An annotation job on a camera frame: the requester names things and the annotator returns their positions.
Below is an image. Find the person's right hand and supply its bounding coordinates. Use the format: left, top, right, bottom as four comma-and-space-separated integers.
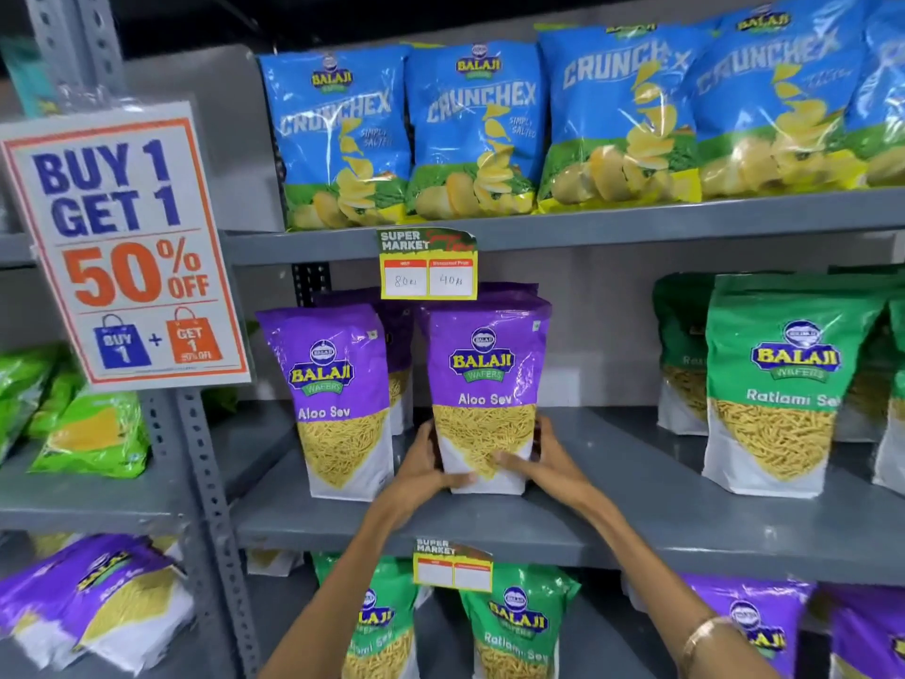
491, 417, 607, 521

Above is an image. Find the person's left hand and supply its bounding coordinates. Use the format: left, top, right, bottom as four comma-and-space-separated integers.
377, 420, 477, 531

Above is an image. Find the purple snack packet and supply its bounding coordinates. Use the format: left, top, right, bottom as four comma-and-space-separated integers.
426, 297, 553, 497
314, 287, 418, 437
680, 573, 817, 662
255, 304, 395, 503
416, 281, 540, 326
0, 533, 196, 675
823, 584, 905, 679

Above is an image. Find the person's right forearm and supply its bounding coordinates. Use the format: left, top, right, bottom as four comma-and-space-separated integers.
566, 488, 782, 679

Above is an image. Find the person's left forearm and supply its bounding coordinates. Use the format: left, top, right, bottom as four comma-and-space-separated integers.
259, 503, 420, 679

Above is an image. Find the yellow price tag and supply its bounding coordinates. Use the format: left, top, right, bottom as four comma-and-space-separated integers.
413, 538, 494, 594
376, 227, 479, 302

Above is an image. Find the grey metal shelf rack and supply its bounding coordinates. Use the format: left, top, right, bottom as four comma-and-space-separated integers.
0, 0, 905, 679

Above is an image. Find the white snack packet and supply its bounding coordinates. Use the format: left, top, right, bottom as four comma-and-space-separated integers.
245, 548, 305, 579

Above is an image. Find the gold bangle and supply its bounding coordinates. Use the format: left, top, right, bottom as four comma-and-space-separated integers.
679, 615, 741, 674

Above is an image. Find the blue chips packet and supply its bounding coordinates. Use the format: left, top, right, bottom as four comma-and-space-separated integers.
536, 24, 710, 214
680, 0, 872, 200
403, 40, 550, 222
843, 0, 905, 189
257, 45, 416, 232

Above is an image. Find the light green snack packet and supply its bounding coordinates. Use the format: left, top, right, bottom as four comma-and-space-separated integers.
0, 344, 63, 465
25, 364, 87, 441
28, 387, 151, 480

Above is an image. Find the white orange promotion sign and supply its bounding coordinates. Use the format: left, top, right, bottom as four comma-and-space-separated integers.
0, 100, 253, 394

